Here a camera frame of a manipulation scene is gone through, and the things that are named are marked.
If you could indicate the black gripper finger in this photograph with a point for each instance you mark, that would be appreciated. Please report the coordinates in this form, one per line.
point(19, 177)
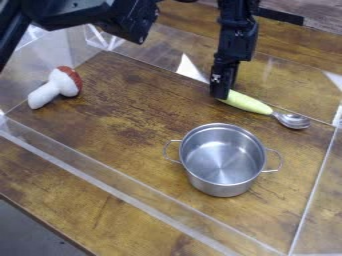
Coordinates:
point(229, 78)
point(218, 88)

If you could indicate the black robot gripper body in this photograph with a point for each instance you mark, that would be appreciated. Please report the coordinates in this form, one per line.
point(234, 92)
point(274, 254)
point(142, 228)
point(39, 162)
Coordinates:
point(237, 44)

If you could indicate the green handled metal spoon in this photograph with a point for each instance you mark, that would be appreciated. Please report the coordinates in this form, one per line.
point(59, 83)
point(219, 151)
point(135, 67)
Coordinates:
point(241, 101)

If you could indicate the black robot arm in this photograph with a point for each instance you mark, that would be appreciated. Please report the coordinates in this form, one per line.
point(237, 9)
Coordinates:
point(127, 19)

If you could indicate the black bar on table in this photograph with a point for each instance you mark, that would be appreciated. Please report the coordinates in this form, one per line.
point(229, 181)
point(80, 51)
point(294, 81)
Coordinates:
point(281, 16)

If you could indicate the stainless steel pot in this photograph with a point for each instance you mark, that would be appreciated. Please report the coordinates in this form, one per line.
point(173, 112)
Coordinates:
point(223, 158)

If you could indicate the white red plush mushroom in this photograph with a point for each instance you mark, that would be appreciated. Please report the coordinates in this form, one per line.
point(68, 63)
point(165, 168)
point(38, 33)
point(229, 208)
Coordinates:
point(64, 82)

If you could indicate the clear acrylic enclosure wall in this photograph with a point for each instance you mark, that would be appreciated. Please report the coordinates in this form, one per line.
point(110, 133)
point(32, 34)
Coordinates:
point(82, 160)

